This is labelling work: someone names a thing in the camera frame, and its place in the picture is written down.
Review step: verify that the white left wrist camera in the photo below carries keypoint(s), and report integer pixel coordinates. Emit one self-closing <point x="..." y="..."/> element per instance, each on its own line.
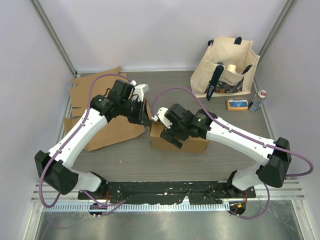
<point x="139" y="92"/>

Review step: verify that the silver blue energy drink can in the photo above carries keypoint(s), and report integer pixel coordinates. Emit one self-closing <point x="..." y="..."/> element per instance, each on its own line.
<point x="258" y="100"/>

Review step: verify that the spare cardboard sheet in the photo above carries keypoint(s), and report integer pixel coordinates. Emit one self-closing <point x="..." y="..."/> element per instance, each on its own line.
<point x="118" y="130"/>

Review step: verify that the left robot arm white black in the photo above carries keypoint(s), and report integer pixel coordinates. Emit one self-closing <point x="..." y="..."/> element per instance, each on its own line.
<point x="55" y="166"/>

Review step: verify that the beige canvas tote bag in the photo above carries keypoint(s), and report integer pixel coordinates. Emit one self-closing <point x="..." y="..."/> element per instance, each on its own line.
<point x="211" y="77"/>

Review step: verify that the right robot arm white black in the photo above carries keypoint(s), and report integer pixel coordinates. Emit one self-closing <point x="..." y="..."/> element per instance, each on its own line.
<point x="271" y="156"/>

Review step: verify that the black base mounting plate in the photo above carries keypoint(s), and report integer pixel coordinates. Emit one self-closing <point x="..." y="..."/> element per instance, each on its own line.
<point x="167" y="192"/>

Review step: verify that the orange blue small box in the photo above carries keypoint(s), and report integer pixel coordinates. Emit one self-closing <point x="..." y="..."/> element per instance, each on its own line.
<point x="237" y="104"/>

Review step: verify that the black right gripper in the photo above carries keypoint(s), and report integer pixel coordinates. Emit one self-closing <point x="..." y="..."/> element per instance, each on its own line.
<point x="170" y="138"/>

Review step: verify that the slotted aluminium cable duct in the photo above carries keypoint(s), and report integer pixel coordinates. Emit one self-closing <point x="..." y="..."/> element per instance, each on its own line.
<point x="183" y="207"/>

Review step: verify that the beige paper roll in bag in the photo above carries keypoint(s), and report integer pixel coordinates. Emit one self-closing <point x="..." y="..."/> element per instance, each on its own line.
<point x="232" y="68"/>

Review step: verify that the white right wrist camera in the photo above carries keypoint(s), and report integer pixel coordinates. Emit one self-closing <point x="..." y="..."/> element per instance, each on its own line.
<point x="160" y="117"/>

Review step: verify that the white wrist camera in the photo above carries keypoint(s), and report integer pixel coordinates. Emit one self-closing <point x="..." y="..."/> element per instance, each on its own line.
<point x="160" y="117"/>
<point x="139" y="92"/>

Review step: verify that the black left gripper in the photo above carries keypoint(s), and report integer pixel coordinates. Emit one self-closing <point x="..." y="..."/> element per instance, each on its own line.
<point x="146" y="120"/>

